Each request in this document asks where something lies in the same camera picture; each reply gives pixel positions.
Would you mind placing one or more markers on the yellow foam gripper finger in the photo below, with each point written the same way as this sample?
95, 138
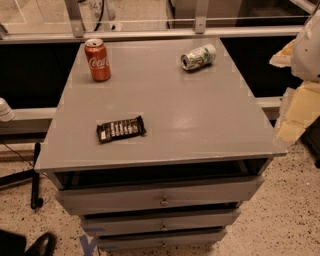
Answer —
299, 109
283, 57

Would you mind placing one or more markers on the black rxbar chocolate wrapper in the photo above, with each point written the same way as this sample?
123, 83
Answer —
120, 130

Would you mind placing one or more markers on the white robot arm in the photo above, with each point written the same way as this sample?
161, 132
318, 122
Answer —
302, 55

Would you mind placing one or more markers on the silver green 7up can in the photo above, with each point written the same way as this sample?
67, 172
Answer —
198, 57

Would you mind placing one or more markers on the red coca-cola can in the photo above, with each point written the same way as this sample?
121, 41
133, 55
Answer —
97, 58

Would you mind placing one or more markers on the grey metal railing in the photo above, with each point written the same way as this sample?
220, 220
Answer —
59, 21

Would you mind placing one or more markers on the middle grey drawer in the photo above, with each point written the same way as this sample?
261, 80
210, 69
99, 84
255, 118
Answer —
160, 222

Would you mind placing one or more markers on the grey drawer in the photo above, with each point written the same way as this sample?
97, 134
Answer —
160, 222
161, 239
158, 196

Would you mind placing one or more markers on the grey drawer cabinet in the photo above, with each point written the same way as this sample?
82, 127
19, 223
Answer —
201, 125

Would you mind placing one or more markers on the bottom grey drawer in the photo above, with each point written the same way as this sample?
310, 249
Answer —
161, 239

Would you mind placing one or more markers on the top grey drawer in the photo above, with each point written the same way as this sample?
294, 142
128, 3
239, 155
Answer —
158, 196

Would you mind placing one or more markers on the blue tape mark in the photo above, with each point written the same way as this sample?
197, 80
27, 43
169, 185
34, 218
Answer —
90, 246

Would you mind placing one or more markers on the white cylindrical object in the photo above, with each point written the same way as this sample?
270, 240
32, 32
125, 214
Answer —
6, 113

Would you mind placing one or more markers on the black tripod leg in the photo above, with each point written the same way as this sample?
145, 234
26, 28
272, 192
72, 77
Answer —
36, 201

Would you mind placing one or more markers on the black shoe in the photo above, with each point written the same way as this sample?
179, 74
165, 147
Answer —
43, 246

